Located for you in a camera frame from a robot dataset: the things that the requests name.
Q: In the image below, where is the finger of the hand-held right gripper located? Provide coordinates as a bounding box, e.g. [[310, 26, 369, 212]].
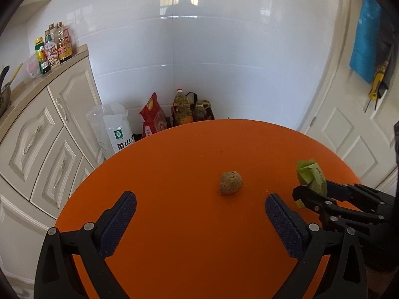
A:
[[292, 185, 384, 226], [326, 180, 390, 208]]

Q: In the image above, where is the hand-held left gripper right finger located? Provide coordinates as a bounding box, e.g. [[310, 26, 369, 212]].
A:
[[265, 193, 368, 299]]

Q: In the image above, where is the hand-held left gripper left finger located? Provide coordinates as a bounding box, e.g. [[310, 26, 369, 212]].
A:
[[34, 191, 138, 299]]

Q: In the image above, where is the green wrapper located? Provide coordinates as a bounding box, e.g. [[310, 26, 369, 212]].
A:
[[296, 159, 328, 208]]

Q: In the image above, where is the brown lump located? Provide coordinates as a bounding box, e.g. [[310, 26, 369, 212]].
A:
[[219, 171, 244, 195]]

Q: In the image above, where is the white panel door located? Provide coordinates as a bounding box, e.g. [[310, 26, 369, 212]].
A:
[[296, 0, 399, 194]]

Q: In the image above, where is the orange round table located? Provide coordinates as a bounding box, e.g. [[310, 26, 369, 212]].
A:
[[54, 118, 362, 299]]

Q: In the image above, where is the white plastic sack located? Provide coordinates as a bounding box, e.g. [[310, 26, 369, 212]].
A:
[[87, 102, 136, 159]]

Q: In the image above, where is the red food bag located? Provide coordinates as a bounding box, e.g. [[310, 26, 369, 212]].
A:
[[139, 92, 169, 139]]

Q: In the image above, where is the cream kitchen base cabinet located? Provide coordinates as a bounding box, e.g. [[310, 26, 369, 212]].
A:
[[0, 44, 106, 287]]

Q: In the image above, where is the yellow cooking oil bottle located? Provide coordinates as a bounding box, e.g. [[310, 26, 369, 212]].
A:
[[172, 88, 192, 127]]

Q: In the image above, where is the dark oil bottle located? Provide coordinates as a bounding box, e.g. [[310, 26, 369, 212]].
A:
[[194, 99, 215, 122]]

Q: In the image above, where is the box of oil bottles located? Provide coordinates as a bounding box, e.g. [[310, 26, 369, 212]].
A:
[[171, 92, 215, 127]]

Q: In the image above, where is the grey apron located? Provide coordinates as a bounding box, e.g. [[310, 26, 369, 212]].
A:
[[365, 6, 395, 113]]

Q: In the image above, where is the blue apron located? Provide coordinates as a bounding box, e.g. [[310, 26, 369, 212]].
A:
[[349, 0, 382, 84]]

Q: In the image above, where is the steel wok with lid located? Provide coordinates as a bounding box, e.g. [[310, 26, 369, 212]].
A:
[[0, 65, 13, 117]]

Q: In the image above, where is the pink plastic container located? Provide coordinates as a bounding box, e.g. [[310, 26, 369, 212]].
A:
[[25, 54, 42, 78]]

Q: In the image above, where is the red label sauce bottle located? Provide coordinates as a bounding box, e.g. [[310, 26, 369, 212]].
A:
[[44, 42, 61, 69]]

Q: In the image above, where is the green bottle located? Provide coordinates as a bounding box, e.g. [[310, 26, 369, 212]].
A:
[[34, 37, 52, 75]]

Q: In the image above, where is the clear tall bottle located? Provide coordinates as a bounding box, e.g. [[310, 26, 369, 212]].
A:
[[47, 23, 58, 46]]

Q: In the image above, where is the yellow handled utensil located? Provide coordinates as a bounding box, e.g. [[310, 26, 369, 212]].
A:
[[8, 62, 25, 84]]

